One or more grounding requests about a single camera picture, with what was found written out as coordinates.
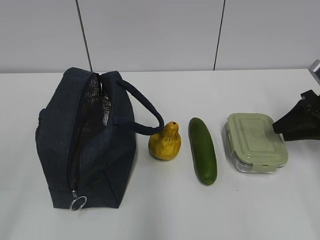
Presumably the green cucumber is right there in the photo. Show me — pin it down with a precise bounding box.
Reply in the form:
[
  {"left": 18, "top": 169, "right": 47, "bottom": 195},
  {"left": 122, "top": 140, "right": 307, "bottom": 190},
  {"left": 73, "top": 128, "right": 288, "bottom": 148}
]
[{"left": 188, "top": 117, "right": 218, "bottom": 186}]

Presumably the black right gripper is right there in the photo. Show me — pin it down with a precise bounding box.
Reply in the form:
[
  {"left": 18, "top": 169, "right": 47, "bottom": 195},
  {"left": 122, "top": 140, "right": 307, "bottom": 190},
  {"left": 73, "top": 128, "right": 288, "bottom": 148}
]
[{"left": 272, "top": 90, "right": 320, "bottom": 142}]

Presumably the navy blue lunch bag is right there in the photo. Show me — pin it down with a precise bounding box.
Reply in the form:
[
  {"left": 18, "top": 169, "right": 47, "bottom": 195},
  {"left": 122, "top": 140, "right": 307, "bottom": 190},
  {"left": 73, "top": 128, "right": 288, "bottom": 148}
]
[{"left": 35, "top": 67, "right": 164, "bottom": 211}]

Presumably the yellow pear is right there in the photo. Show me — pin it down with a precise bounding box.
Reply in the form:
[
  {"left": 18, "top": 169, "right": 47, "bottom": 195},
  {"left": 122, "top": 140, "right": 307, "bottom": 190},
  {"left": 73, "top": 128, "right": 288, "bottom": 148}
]
[{"left": 148, "top": 121, "right": 182, "bottom": 161}]

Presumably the green lidded glass container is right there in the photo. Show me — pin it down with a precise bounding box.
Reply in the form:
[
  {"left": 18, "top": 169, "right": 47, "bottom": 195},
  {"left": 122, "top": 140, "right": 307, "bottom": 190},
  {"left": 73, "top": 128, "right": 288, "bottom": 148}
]
[{"left": 224, "top": 113, "right": 289, "bottom": 174}]

